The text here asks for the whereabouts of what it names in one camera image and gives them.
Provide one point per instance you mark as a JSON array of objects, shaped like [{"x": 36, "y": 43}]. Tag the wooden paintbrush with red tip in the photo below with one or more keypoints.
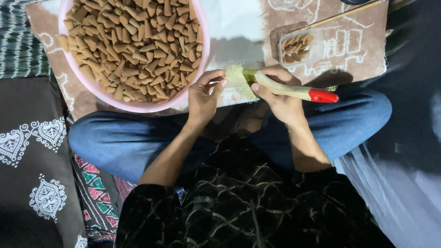
[{"x": 293, "y": 90}]

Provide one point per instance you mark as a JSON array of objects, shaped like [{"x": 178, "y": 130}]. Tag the brown white printed cloth mat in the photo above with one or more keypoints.
[{"x": 348, "y": 63}]

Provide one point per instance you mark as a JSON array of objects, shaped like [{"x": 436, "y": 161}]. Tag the person's black patterned top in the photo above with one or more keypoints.
[{"x": 248, "y": 206}]

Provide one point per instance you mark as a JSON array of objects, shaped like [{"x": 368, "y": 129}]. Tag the dark round object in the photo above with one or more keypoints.
[{"x": 356, "y": 1}]

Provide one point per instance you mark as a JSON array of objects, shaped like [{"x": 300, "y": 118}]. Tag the pink plastic basin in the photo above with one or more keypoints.
[{"x": 132, "y": 106}]

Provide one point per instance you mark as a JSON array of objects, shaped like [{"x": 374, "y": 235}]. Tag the person's blue jeans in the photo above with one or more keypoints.
[{"x": 117, "y": 141}]

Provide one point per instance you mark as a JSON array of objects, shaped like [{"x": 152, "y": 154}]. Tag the black cloth with white motifs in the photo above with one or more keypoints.
[{"x": 31, "y": 110}]

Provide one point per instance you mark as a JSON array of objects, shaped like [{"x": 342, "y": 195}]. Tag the small batch of incense cones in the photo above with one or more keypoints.
[{"x": 295, "y": 48}]

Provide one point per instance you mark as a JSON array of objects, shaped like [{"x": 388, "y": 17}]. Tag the thin wooden stick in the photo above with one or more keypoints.
[{"x": 344, "y": 14}]

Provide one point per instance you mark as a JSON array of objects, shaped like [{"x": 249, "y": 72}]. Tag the colourful triangle patterned cloth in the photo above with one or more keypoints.
[{"x": 98, "y": 193}]

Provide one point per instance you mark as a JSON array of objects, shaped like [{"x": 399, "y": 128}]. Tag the small clear plastic box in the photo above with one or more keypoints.
[{"x": 317, "y": 46}]

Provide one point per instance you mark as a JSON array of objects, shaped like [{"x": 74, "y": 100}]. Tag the plain black fabric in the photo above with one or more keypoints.
[{"x": 417, "y": 69}]

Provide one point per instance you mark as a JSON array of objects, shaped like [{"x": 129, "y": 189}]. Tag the empty clear plastic container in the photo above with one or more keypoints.
[{"x": 241, "y": 64}]

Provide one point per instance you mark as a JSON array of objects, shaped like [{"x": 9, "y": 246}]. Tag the green white striped cloth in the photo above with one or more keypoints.
[{"x": 20, "y": 41}]

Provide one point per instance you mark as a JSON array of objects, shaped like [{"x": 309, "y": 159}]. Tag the person's left hand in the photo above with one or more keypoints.
[{"x": 201, "y": 103}]

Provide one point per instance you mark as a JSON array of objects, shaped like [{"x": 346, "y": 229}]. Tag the person's right hand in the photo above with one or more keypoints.
[{"x": 287, "y": 108}]

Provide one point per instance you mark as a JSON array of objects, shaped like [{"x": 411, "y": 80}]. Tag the heap of brown incense cones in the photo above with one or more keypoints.
[{"x": 131, "y": 48}]

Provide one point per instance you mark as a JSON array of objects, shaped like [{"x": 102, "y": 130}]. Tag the white sheer fabric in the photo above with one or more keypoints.
[{"x": 396, "y": 206}]

